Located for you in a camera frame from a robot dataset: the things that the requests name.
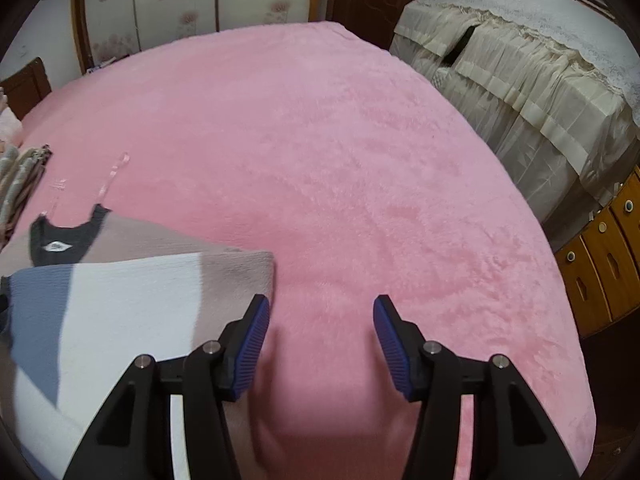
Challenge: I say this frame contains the pink floral pillow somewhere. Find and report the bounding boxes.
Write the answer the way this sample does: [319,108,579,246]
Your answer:
[0,87,26,148]

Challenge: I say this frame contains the dark striped folded garment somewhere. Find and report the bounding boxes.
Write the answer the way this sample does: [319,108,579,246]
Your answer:
[0,144,53,251]

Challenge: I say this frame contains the cream cloth-covered furniture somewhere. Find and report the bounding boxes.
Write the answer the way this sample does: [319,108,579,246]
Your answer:
[389,0,640,221]

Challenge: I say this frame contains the wooden drawer cabinet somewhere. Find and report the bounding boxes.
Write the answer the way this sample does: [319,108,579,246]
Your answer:
[552,165,640,338]

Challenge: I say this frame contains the dark wooden headboard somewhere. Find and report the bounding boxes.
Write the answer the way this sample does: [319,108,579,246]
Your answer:
[0,57,53,121]

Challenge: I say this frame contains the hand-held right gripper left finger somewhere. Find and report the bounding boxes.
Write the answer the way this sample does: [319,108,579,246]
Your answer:
[62,294,271,480]

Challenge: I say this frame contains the pink fleece blanket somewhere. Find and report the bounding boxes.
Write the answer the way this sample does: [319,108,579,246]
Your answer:
[20,20,598,480]

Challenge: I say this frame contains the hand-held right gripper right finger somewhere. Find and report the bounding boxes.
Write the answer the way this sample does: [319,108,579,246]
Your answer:
[372,295,581,480]

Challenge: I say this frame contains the colour-block knit sweater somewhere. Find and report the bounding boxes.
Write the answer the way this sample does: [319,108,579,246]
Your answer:
[0,152,277,480]

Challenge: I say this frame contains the dark wooden door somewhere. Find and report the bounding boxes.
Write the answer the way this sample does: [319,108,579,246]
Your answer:
[325,0,426,51]

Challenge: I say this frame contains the cream folded garment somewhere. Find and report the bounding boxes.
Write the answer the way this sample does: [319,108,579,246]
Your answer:
[0,147,45,233]

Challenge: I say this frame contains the floral sliding-door wardrobe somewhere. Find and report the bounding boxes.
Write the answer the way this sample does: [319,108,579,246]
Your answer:
[70,0,326,68]

